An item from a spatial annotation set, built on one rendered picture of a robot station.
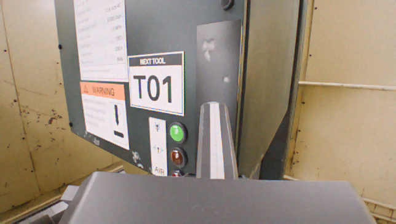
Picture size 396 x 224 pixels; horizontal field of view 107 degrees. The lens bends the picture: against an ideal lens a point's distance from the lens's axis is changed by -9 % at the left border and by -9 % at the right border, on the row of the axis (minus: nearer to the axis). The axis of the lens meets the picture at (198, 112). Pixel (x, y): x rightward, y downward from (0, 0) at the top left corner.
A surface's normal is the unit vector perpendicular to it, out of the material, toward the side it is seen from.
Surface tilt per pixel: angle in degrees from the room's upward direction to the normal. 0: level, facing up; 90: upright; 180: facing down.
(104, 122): 90
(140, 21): 90
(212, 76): 90
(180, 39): 90
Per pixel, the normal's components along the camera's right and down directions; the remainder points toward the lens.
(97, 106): -0.55, 0.18
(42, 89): 0.84, 0.14
